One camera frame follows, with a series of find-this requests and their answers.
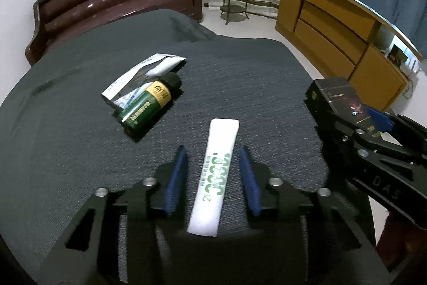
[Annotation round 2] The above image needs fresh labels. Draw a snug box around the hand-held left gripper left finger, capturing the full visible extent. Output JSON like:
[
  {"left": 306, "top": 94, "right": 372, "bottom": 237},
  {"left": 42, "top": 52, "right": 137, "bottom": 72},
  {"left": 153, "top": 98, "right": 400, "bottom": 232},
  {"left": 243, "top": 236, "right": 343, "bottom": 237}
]
[{"left": 42, "top": 145, "right": 189, "bottom": 285}]

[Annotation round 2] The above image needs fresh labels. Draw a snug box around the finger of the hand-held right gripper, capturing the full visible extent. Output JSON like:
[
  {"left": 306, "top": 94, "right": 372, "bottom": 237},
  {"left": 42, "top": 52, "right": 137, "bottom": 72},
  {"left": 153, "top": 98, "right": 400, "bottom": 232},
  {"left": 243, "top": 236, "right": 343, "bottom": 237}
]
[
  {"left": 364, "top": 106, "right": 427, "bottom": 153},
  {"left": 314, "top": 105, "right": 427, "bottom": 179}
]

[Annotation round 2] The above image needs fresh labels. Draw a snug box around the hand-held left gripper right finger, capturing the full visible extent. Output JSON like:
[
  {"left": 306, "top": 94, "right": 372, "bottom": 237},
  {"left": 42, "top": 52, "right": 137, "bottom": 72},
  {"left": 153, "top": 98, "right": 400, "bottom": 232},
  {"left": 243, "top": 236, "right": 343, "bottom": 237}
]
[{"left": 238, "top": 145, "right": 392, "bottom": 285}]

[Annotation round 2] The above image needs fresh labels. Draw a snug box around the dark cardboard box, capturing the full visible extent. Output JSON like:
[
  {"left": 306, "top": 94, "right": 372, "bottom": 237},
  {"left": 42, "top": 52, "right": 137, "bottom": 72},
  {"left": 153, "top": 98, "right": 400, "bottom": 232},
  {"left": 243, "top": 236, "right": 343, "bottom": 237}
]
[{"left": 306, "top": 78, "right": 384, "bottom": 139}]

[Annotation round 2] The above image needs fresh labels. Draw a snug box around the white sachet with green print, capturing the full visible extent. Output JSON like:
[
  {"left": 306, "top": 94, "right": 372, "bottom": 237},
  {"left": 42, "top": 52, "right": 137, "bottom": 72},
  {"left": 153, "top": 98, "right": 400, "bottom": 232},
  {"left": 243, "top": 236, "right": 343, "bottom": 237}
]
[{"left": 187, "top": 118, "right": 241, "bottom": 237}]

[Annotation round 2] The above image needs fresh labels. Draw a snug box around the green bottle with yellow label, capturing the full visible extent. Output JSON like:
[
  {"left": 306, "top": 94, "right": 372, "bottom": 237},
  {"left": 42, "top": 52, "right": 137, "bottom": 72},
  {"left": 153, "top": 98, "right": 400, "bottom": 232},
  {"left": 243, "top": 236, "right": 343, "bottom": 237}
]
[{"left": 117, "top": 72, "right": 182, "bottom": 135}]

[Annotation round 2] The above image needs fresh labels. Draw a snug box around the wooden cabinet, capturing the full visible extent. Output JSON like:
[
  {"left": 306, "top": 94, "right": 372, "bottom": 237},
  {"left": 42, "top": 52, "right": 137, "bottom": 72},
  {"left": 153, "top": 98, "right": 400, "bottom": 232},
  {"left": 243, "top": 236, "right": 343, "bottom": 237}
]
[{"left": 275, "top": 0, "right": 426, "bottom": 112}]

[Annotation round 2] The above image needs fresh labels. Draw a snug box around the dark grey tablecloth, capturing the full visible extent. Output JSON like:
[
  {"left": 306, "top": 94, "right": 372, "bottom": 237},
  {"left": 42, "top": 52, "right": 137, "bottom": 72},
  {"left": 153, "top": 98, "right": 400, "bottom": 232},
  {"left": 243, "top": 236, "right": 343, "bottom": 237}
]
[{"left": 0, "top": 9, "right": 377, "bottom": 285}]

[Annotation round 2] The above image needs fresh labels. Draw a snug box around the silver foil packet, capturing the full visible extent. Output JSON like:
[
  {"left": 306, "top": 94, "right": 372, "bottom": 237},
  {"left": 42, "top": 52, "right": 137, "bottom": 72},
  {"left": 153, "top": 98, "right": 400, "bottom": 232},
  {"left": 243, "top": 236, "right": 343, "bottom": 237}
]
[{"left": 101, "top": 53, "right": 187, "bottom": 108}]

